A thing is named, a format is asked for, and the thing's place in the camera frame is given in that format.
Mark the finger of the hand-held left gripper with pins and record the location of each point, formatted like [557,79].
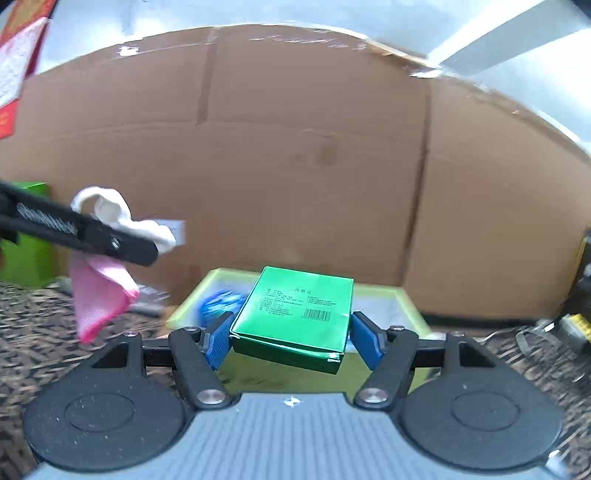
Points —
[92,233]

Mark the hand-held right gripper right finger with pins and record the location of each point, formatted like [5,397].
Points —
[367,342]

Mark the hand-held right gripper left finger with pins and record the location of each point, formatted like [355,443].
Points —
[219,342]

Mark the light green storage box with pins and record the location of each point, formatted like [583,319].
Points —
[397,314]

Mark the pink and white cloth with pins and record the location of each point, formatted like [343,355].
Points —
[104,290]

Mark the green printed carton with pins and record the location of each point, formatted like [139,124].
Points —
[295,314]

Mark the blue crumpled packet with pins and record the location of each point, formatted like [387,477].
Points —
[220,305]

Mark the bright green carton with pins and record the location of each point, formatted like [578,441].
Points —
[25,263]

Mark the black patterned mat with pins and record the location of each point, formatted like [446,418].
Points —
[37,337]

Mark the large cardboard box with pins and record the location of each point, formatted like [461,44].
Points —
[498,207]
[277,161]

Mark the red and white calendar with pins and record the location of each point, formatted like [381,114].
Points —
[21,55]

